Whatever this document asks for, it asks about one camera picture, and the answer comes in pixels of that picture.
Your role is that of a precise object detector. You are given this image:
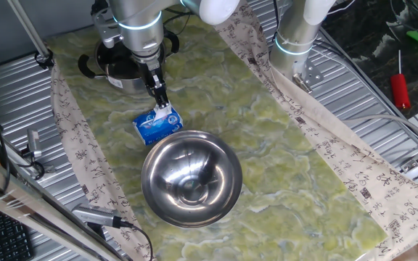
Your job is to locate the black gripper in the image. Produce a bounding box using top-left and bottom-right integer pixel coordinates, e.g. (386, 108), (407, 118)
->
(133, 52), (171, 109)

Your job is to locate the steel mixing bowl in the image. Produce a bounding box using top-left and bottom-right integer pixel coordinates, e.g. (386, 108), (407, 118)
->
(140, 130), (244, 229)

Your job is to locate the blue tissue pack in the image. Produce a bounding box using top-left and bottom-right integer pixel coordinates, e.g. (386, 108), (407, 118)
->
(132, 102), (184, 146)

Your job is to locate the green marble patterned mat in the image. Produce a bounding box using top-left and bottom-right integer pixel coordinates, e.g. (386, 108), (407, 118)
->
(45, 7), (390, 261)

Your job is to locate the beige calligraphy cloth strip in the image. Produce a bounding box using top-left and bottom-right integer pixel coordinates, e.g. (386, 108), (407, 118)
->
(49, 54), (157, 261)
(211, 0), (418, 261)

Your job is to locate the black pole clamp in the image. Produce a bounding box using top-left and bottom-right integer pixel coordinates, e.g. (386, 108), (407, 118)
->
(33, 49), (56, 70)

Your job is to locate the aluminium pole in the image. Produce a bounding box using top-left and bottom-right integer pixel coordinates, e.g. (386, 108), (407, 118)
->
(6, 0), (52, 61)

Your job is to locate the black keyboard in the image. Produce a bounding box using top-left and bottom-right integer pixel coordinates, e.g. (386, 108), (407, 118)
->
(0, 204), (36, 261)

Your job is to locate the steel pot with black handles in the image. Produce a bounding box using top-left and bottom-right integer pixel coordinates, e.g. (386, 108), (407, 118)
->
(77, 28), (181, 95)

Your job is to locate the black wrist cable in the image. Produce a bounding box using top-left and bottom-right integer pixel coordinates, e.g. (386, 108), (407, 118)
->
(161, 6), (192, 37)

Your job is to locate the wrist camera on silver bracket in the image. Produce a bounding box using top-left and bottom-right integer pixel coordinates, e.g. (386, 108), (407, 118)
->
(91, 0), (125, 49)

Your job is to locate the grey camera with stand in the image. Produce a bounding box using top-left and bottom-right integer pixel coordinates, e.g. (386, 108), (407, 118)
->
(71, 203), (123, 240)

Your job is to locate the black base cable bundle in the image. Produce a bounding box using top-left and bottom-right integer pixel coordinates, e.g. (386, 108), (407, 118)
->
(271, 0), (282, 43)

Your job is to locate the black camera cable loop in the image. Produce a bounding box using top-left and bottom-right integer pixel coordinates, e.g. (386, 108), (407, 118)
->
(15, 144), (46, 181)

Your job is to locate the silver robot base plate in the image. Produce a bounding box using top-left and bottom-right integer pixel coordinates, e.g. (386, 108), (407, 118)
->
(291, 57), (324, 94)

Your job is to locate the aluminium frame bar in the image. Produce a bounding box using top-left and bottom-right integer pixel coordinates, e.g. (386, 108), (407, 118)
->
(0, 146), (123, 261)

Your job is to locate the thin white wire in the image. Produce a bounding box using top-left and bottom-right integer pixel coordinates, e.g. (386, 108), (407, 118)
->
(324, 0), (357, 16)

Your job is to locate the grey cable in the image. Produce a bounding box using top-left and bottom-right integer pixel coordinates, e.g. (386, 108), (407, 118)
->
(343, 114), (418, 146)

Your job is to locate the red handled screwdriver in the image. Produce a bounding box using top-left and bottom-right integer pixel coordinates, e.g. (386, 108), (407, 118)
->
(390, 49), (412, 110)

